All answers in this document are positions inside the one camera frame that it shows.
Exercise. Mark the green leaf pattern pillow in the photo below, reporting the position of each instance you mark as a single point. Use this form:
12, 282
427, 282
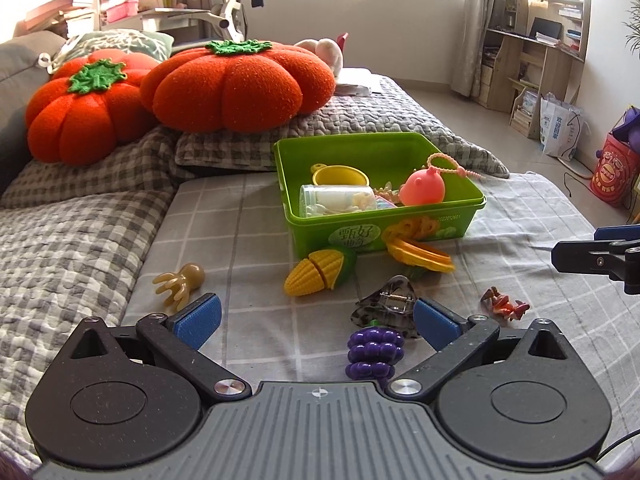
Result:
125, 45

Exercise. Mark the white folded cloth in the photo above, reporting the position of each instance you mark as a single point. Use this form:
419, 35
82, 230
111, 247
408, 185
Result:
357, 82

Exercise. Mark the red printed bag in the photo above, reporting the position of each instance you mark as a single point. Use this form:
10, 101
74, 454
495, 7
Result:
612, 170

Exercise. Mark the grey grid bed sheet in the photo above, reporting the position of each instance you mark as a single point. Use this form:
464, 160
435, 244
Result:
240, 240

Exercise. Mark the pink pig toy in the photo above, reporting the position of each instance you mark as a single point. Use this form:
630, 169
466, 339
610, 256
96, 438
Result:
422, 187

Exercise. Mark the pink white plush toy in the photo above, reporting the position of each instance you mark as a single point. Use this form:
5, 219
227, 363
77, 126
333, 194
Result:
325, 55

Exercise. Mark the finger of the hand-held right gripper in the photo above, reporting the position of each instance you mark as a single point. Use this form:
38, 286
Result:
595, 256
617, 233

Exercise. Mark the grey checked pillow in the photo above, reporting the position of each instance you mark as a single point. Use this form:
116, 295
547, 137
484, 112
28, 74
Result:
220, 152

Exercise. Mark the wooden desk shelf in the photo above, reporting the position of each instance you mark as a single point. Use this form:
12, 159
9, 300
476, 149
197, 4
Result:
540, 65

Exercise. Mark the black laptop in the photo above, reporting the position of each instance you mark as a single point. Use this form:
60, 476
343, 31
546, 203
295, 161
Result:
545, 29

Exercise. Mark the yellow toy corn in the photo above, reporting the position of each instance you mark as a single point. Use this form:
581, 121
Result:
312, 272

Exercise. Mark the large orange pumpkin cushion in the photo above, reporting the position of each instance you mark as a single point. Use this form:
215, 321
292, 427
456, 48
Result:
235, 90

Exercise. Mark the green plastic box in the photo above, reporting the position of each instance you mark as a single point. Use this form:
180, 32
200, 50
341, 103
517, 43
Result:
320, 235

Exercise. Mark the stack of books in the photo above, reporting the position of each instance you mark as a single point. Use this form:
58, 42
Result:
55, 15

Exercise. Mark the pink plastic basket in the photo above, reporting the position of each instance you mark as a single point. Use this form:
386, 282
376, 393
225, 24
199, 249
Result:
120, 11

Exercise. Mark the yellow toy bowl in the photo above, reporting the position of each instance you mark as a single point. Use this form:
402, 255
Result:
340, 176

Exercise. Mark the clear cotton swab jar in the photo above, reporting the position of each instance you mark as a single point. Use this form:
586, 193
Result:
330, 200

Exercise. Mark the small red brown toy figure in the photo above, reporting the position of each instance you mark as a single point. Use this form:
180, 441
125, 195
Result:
502, 305

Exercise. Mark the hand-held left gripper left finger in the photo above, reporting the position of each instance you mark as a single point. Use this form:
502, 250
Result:
197, 322

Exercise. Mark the white office chair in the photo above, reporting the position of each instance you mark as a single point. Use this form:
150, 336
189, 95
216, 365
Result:
232, 5

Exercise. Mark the grey checked blanket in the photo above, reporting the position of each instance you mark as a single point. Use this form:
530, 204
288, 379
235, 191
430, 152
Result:
65, 250

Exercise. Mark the beige curtain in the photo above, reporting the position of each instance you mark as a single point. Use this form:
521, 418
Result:
480, 25

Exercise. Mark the white paper bag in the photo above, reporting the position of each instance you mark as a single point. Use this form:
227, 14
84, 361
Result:
560, 127

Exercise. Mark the grey sofa backrest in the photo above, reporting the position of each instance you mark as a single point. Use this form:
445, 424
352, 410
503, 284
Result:
25, 85

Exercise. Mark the purple toy grapes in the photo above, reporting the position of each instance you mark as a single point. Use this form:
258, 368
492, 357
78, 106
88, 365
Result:
372, 350

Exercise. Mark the small orange pumpkin cushion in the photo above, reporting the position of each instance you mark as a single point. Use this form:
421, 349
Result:
80, 120

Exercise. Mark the pink cartoon card box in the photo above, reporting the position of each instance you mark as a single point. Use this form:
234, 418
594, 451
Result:
386, 203

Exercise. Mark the dark translucent hair claw clip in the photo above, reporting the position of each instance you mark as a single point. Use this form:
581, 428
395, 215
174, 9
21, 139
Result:
385, 305

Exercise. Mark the orange yellow toy food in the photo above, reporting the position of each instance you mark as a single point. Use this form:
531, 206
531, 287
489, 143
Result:
420, 257

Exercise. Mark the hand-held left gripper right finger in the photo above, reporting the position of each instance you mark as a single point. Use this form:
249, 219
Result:
437, 325

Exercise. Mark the tan octopus toy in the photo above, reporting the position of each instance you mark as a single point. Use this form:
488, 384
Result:
385, 192
187, 277

